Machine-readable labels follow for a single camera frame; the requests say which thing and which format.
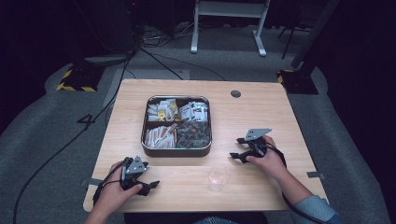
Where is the person's right hand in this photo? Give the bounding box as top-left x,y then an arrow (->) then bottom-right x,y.
246,135 -> 289,181

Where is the pile of white yellow packets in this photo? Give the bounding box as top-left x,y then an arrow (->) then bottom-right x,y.
147,98 -> 179,123

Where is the left hand-held gripper cable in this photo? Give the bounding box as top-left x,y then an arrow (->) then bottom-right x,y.
92,159 -> 126,206

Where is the pile of white brown sticks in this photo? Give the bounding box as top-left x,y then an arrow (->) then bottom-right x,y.
144,123 -> 178,149

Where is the thin black floor cable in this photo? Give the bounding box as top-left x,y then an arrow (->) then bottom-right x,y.
153,53 -> 227,82

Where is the dark brown compartment box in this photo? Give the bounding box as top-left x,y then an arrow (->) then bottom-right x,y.
140,94 -> 213,158

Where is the hand-held gripper cable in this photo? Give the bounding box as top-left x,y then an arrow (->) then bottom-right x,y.
92,159 -> 126,206
264,143 -> 328,224

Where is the grey slanted metal post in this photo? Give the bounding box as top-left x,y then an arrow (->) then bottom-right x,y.
290,0 -> 341,69

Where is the right hand-held gripper cable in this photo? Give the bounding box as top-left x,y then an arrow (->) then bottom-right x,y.
264,143 -> 328,224

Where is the white desk frame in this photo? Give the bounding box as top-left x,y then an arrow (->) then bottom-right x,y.
190,0 -> 271,58

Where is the grey tape piece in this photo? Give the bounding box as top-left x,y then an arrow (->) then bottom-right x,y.
79,177 -> 104,188
306,171 -> 327,181

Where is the person's blue jeans leg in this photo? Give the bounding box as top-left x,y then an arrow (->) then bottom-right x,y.
192,216 -> 238,224

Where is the long black floor cable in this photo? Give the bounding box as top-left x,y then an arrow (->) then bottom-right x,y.
12,55 -> 135,224

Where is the black tripod stand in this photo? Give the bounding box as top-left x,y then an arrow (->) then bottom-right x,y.
277,23 -> 312,61

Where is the tangle of floor cables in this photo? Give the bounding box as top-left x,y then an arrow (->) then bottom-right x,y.
139,21 -> 194,49

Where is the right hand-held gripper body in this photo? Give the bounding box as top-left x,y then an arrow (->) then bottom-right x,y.
244,128 -> 273,158

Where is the yellow black striped stand base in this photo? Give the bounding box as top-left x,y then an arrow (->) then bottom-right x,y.
276,68 -> 319,95
55,63 -> 106,93

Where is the clear plastic cup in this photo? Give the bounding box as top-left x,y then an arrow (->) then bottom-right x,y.
207,163 -> 232,193

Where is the person's left hand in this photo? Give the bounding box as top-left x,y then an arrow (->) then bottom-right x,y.
92,160 -> 144,216

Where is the clear box lid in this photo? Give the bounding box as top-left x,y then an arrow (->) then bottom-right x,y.
141,94 -> 213,149

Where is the pile of white red packets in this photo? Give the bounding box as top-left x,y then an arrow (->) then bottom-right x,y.
178,101 -> 209,122

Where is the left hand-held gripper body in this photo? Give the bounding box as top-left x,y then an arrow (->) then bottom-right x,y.
120,155 -> 149,190

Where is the pile of dark packets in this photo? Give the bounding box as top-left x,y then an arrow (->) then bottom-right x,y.
176,120 -> 211,148

